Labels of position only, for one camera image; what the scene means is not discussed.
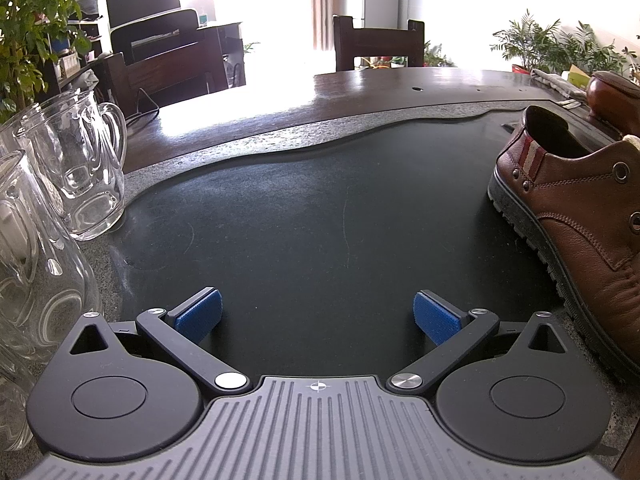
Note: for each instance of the large glass pitcher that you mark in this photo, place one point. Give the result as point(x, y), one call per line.
point(35, 270)

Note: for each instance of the tall leafy potted tree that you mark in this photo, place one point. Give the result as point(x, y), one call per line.
point(30, 25)

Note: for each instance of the dark wooden dining chair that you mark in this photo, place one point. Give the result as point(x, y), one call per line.
point(377, 42)

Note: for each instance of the palm plant in red pot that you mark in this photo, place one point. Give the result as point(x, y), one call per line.
point(527, 40)

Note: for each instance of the grey folded cloth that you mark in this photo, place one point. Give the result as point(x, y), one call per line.
point(555, 82)

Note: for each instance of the shelf unit with boxes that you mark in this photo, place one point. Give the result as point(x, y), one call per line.
point(75, 35)

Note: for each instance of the yellow green box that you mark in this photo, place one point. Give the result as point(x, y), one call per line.
point(577, 76)

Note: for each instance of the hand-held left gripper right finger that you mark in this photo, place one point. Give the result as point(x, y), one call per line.
point(436, 318)

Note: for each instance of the black computer monitor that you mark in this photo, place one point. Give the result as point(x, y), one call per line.
point(142, 2)

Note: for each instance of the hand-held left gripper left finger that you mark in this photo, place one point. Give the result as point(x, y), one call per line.
point(197, 313)

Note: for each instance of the dark green table mat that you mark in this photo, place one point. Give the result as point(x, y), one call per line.
point(325, 200)

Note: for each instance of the brown curtain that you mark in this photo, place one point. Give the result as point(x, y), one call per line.
point(324, 5)

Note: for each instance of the pale wooden sticks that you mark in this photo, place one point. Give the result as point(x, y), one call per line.
point(571, 103)

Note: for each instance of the brown leather shoe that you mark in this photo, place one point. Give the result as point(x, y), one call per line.
point(580, 220)
point(615, 100)

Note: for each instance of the dark wooden desk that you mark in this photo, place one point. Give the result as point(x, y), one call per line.
point(225, 35)

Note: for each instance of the bushy palm plant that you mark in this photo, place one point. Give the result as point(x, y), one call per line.
point(592, 50)

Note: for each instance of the white towel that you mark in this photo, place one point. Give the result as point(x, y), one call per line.
point(632, 141)

